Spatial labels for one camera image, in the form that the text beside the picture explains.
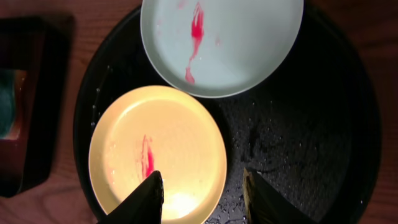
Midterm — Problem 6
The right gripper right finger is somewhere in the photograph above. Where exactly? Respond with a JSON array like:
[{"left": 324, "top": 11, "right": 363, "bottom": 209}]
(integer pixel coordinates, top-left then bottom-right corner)
[{"left": 243, "top": 167, "right": 316, "bottom": 224}]

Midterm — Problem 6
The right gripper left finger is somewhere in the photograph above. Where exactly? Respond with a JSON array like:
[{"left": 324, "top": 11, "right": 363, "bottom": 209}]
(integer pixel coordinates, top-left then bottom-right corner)
[{"left": 99, "top": 170, "right": 164, "bottom": 224}]

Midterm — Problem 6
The yellow plate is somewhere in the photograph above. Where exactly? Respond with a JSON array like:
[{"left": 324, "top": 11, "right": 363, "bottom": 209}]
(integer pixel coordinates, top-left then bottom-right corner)
[{"left": 88, "top": 86, "right": 227, "bottom": 223}]

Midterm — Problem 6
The pale blue plate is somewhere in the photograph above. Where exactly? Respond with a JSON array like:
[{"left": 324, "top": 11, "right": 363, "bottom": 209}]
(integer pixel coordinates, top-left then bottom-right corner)
[{"left": 141, "top": 0, "right": 304, "bottom": 98}]

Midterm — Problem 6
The green yellow sponge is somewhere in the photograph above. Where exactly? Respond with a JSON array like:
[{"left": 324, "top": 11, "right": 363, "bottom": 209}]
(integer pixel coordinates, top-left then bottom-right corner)
[{"left": 1, "top": 68, "right": 27, "bottom": 141}]

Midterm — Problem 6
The black round tray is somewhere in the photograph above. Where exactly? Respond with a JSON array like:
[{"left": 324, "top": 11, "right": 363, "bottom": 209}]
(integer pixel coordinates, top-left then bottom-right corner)
[{"left": 73, "top": 4, "right": 381, "bottom": 223}]

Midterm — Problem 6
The black rectangular tray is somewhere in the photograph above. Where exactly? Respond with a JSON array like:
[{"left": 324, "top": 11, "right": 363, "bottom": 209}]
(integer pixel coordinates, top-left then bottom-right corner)
[{"left": 1, "top": 14, "right": 75, "bottom": 198}]

